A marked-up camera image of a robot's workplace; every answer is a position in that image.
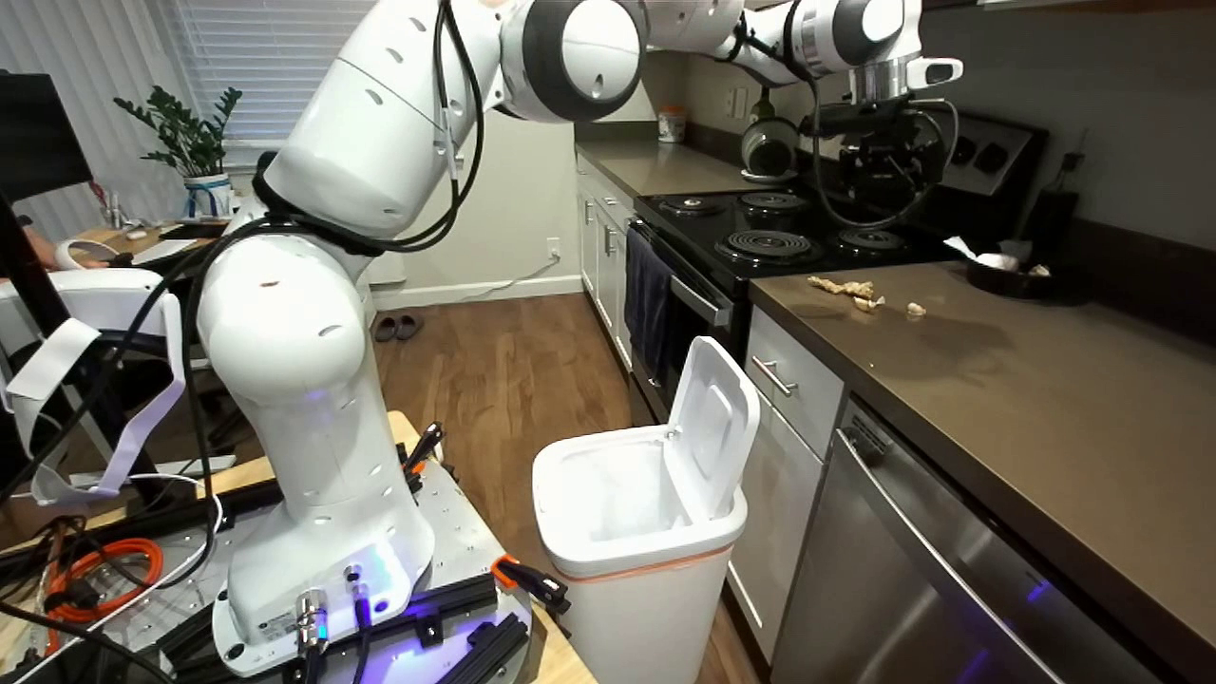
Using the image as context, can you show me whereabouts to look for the white bin liner bag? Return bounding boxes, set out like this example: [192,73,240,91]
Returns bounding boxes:
[552,434,700,546]

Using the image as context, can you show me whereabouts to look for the orange black bar clamp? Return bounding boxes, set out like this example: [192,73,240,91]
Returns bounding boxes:
[400,419,451,492]
[489,552,575,622]

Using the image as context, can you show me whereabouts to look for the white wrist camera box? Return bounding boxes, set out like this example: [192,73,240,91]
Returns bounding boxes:
[900,54,967,91]

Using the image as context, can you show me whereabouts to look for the green leafy houseplant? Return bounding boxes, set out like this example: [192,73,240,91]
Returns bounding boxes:
[110,81,245,182]

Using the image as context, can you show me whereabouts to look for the steel dishwasher handle bar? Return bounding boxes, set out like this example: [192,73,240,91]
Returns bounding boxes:
[831,423,1065,684]

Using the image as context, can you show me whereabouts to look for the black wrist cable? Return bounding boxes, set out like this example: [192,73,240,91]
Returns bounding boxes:
[800,93,965,236]

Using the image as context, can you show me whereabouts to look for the steel drawer pull handle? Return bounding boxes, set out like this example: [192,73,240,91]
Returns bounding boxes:
[750,353,800,397]

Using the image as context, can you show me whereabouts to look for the white and blue plant pot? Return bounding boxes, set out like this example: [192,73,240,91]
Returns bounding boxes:
[183,168,244,224]

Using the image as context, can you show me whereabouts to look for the orange coiled cable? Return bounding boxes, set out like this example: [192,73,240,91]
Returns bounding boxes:
[40,537,169,656]

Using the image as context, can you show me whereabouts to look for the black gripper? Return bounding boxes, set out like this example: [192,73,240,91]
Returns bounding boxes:
[827,100,950,221]

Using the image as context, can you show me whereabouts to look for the stainless steel dishwasher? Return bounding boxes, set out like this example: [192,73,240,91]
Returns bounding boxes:
[769,396,1161,684]

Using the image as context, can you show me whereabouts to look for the black electric stove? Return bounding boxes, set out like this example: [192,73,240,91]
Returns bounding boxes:
[627,106,1051,428]

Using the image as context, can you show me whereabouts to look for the white drawer base cabinet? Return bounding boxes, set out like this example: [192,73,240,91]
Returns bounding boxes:
[720,302,848,670]

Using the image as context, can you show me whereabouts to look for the dark countertop container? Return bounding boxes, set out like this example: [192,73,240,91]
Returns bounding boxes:
[1021,147,1085,257]

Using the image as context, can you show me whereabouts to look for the white flat strap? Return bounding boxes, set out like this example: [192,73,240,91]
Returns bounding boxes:
[0,316,192,511]

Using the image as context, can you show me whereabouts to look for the white plastic trash bin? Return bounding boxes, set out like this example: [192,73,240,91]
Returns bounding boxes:
[527,331,762,684]

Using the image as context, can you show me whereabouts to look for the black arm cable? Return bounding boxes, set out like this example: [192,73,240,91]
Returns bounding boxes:
[245,0,495,257]

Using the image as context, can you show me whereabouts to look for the white window blinds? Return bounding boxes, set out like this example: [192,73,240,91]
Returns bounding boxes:
[168,0,373,158]

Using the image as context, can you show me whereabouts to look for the dark glass kettle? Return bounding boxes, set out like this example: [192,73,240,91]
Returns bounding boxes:
[738,84,804,187]

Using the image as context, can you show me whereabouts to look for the wooden robot mounting cart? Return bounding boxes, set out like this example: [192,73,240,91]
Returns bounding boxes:
[0,405,600,684]

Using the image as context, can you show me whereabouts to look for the dark hanging dish towel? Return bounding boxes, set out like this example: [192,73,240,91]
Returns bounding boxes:
[624,224,676,378]

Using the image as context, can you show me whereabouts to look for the black shallow tray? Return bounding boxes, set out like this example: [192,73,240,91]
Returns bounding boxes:
[965,245,1094,306]

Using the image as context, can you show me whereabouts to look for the black computer monitor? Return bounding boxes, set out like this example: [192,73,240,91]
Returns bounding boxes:
[0,69,104,210]

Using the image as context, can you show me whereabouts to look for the pair of dark shoes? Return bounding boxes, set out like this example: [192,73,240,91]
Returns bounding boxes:
[367,306,428,344]

